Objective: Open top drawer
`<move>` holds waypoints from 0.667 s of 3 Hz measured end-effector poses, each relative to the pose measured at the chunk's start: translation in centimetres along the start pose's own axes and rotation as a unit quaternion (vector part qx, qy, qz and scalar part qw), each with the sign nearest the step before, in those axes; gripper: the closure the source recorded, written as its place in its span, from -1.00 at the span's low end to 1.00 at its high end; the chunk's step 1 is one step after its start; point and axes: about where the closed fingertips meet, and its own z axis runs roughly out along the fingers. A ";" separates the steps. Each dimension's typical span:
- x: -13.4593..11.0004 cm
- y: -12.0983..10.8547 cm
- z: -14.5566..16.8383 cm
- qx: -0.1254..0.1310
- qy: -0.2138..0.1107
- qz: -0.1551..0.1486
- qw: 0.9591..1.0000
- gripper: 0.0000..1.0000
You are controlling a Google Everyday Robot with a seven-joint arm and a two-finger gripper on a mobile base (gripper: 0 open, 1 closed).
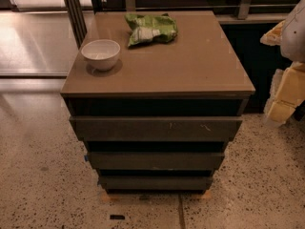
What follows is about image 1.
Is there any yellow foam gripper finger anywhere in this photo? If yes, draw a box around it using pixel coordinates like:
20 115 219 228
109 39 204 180
260 20 305 127

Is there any grey top drawer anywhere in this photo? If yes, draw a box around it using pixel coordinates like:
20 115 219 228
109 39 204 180
70 116 242 142

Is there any grey drawer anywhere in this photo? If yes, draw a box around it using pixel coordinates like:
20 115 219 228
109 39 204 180
88 152 224 171
70 116 242 142
99 176 213 190

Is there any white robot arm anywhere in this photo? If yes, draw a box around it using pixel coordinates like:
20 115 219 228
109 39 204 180
260 0 305 127

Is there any brown drawer cabinet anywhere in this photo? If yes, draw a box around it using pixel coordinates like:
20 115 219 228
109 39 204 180
60 10 256 196

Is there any grey middle drawer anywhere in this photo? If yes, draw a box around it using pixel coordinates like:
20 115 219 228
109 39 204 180
88 152 224 171

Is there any grey bottom drawer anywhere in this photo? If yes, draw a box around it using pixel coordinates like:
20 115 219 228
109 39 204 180
99 176 213 190

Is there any green crumpled chip bag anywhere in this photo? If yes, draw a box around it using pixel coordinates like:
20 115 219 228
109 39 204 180
125 13 178 47

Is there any white ceramic bowl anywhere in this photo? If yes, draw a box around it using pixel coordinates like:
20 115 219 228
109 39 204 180
81 39 121 71

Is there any black floor marker tape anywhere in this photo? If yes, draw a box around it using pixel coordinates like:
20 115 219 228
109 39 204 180
110 215 125 220

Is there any metal railing frame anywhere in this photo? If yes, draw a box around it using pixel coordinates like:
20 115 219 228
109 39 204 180
64 0 300 41

